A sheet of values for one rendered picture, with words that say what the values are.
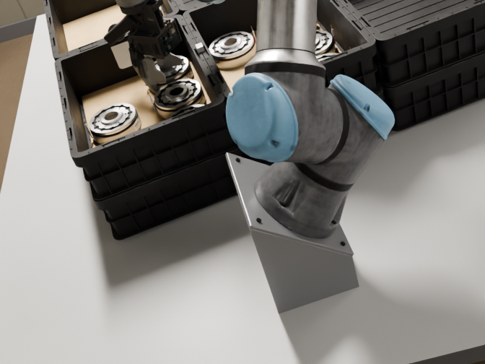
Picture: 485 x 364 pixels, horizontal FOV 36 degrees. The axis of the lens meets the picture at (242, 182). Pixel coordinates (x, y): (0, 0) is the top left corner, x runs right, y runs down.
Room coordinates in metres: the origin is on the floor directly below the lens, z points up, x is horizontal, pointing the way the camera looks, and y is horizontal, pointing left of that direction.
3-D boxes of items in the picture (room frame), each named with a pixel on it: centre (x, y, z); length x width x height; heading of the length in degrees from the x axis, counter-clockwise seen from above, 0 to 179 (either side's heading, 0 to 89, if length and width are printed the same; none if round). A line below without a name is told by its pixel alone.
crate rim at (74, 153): (1.34, 0.14, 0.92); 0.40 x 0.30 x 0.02; 4
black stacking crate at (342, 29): (1.36, -0.15, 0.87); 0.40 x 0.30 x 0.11; 4
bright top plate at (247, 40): (1.47, -0.07, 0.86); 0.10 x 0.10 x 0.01
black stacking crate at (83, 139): (1.34, 0.14, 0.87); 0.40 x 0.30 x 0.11; 4
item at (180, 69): (1.45, 0.08, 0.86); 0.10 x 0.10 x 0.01
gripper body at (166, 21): (1.41, 0.08, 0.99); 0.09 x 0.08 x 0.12; 49
